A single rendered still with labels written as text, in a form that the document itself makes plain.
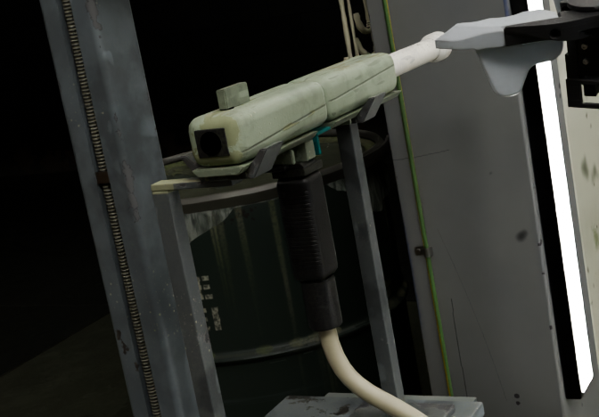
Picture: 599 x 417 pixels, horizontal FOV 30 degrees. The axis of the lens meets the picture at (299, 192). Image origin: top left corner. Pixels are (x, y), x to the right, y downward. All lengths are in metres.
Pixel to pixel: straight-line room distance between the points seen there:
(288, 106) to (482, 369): 0.68
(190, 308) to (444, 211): 0.58
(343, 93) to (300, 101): 0.08
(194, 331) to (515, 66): 0.33
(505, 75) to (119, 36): 0.36
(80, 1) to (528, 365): 0.76
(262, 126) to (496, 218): 0.60
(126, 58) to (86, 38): 0.04
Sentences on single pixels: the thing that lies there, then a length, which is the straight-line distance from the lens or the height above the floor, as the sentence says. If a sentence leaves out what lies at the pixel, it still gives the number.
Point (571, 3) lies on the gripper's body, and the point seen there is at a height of 1.18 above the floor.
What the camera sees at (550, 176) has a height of 0.94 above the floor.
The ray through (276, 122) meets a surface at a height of 1.13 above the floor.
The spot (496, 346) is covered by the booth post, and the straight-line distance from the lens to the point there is 1.47.
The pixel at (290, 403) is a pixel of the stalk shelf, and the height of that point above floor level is 0.79.
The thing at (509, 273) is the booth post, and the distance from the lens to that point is 1.43.
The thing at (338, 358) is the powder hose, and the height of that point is 0.90.
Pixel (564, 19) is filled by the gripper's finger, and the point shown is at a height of 1.17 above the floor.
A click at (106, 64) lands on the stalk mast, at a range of 1.00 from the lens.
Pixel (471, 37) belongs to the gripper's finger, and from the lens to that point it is 0.84.
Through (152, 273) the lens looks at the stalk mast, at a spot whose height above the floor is 0.99.
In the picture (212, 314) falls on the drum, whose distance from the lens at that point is 1.98.
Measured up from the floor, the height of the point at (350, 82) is 1.13.
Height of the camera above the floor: 1.25
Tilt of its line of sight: 12 degrees down
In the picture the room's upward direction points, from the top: 11 degrees counter-clockwise
